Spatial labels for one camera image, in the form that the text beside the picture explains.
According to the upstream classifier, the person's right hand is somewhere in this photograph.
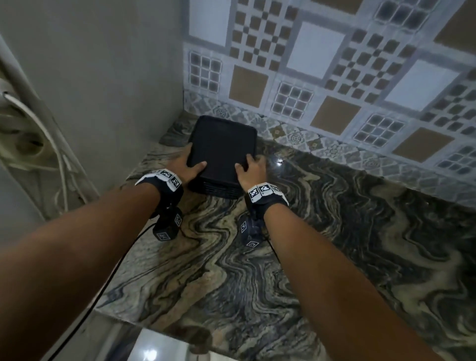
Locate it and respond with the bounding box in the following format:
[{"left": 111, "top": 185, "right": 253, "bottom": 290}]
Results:
[{"left": 234, "top": 153, "right": 268, "bottom": 190}]

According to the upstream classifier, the person's left hand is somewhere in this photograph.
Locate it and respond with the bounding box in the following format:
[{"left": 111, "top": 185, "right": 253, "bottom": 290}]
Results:
[{"left": 165, "top": 143, "right": 208, "bottom": 185}]

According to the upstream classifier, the black sandwich maker appliance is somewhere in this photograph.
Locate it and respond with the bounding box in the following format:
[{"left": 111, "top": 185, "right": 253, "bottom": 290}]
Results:
[{"left": 185, "top": 115, "right": 259, "bottom": 199}]

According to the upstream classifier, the person's right forearm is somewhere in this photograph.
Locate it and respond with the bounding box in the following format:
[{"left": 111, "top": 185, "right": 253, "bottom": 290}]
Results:
[{"left": 263, "top": 204, "right": 444, "bottom": 361}]

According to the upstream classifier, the person's left forearm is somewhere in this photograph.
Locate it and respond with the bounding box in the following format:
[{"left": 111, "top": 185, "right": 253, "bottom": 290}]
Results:
[{"left": 0, "top": 182, "right": 161, "bottom": 361}]

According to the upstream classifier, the left wristband with markers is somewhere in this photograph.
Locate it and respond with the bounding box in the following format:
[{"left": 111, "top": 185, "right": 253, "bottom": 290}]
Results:
[{"left": 135, "top": 169, "right": 184, "bottom": 219}]

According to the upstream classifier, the wristband with markers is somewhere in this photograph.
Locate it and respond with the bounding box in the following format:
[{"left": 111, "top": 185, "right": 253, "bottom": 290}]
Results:
[
  {"left": 135, "top": 169, "right": 184, "bottom": 219},
  {"left": 247, "top": 182, "right": 290, "bottom": 221}
]

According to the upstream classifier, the right wristband with markers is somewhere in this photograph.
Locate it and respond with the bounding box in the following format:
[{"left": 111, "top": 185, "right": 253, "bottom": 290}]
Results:
[{"left": 247, "top": 182, "right": 290, "bottom": 221}]

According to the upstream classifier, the white power socket strip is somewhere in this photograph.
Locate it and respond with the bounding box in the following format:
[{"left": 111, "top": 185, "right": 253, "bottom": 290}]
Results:
[{"left": 0, "top": 79, "right": 50, "bottom": 169}]

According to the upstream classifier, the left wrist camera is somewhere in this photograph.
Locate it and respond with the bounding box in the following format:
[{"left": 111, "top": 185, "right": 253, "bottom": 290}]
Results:
[{"left": 152, "top": 206, "right": 184, "bottom": 242}]

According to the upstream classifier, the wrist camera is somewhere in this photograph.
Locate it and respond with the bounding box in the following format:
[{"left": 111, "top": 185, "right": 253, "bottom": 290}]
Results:
[
  {"left": 239, "top": 213, "right": 269, "bottom": 249},
  {"left": 152, "top": 206, "right": 184, "bottom": 242}
]

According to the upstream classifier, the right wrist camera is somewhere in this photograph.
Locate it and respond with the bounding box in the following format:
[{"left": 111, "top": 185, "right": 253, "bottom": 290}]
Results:
[{"left": 239, "top": 213, "right": 269, "bottom": 249}]

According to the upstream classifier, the black right camera cable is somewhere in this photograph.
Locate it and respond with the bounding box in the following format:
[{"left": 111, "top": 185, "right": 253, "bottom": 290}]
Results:
[{"left": 266, "top": 238, "right": 284, "bottom": 269}]

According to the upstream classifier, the black camera cable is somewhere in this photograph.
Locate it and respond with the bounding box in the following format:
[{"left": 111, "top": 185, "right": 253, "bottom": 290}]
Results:
[
  {"left": 48, "top": 222, "right": 157, "bottom": 361},
  {"left": 266, "top": 238, "right": 284, "bottom": 269}
]

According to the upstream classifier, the black left camera cable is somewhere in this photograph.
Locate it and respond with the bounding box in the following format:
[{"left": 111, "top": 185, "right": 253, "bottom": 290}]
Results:
[{"left": 48, "top": 222, "right": 157, "bottom": 361}]

